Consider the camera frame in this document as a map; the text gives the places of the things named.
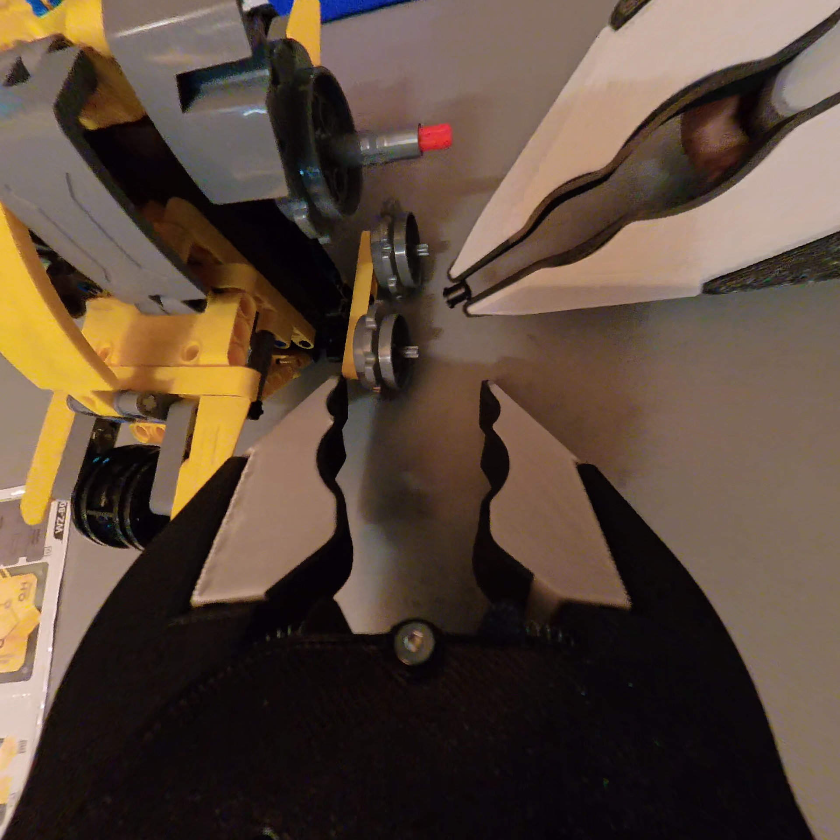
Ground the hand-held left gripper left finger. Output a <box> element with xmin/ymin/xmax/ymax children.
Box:
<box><xmin>190</xmin><ymin>376</ymin><xmax>357</xmax><ymax>608</ymax></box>

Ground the blue plastic bin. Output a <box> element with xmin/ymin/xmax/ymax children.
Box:
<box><xmin>320</xmin><ymin>0</ymin><xmax>424</xmax><ymax>24</ymax></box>

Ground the person's right hand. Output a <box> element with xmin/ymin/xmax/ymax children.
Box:
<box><xmin>679</xmin><ymin>95</ymin><xmax>756</xmax><ymax>188</ymax></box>

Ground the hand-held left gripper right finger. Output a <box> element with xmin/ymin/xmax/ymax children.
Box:
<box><xmin>471</xmin><ymin>379</ymin><xmax>632</xmax><ymax>624</ymax></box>

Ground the yellow grey brick toy vehicle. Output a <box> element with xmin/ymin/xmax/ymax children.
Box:
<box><xmin>0</xmin><ymin>0</ymin><xmax>454</xmax><ymax>551</ymax></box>

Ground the printed instruction booklet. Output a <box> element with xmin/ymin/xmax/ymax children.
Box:
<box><xmin>0</xmin><ymin>486</ymin><xmax>70</xmax><ymax>811</ymax></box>

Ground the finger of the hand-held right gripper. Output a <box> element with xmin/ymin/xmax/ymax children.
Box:
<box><xmin>448</xmin><ymin>0</ymin><xmax>840</xmax><ymax>286</ymax></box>
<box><xmin>462</xmin><ymin>46</ymin><xmax>840</xmax><ymax>317</ymax></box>

